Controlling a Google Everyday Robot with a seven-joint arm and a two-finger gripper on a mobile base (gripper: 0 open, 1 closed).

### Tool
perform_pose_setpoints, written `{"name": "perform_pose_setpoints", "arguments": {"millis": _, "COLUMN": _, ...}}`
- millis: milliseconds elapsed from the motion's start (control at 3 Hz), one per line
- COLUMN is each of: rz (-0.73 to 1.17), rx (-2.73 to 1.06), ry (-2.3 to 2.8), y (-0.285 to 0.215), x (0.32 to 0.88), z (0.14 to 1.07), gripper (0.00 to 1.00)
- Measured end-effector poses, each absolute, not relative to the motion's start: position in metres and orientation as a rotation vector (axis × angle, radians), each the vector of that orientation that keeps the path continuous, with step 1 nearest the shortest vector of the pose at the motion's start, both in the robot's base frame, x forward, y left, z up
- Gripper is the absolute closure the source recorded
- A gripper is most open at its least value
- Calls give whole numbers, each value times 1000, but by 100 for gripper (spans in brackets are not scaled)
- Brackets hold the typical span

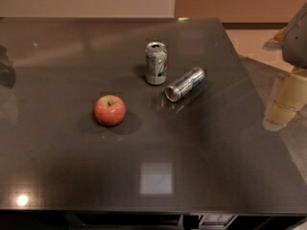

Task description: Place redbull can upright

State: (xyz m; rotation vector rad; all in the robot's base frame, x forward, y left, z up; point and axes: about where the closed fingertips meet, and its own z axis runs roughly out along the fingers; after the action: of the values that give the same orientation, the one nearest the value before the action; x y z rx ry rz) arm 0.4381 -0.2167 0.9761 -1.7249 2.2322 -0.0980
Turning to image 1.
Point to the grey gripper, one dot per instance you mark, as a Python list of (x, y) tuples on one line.
[(296, 43)]

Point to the silver blue redbull can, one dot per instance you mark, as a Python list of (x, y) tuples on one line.
[(177, 89)]

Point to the white green soda can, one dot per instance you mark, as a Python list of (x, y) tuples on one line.
[(156, 63)]

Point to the red apple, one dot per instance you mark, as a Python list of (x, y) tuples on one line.
[(110, 110)]

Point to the dark object at left edge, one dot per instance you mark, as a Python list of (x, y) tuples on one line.
[(7, 72)]

